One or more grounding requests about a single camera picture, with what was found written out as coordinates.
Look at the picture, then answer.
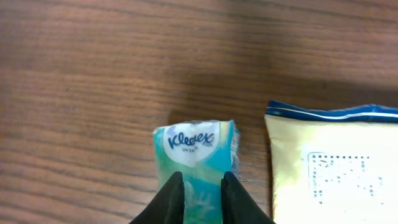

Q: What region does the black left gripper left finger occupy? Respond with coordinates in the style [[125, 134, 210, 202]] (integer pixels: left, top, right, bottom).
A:
[[129, 171, 185, 224]]

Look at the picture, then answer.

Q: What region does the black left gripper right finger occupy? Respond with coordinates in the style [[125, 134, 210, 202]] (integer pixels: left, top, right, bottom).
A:
[[221, 171, 275, 224]]

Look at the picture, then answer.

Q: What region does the teal kleenex tissue pack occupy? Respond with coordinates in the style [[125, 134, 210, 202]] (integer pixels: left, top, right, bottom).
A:
[[153, 120, 240, 223]]

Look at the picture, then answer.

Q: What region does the large white snack bag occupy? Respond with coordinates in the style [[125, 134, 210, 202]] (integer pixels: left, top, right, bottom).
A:
[[264, 101, 397, 223]]

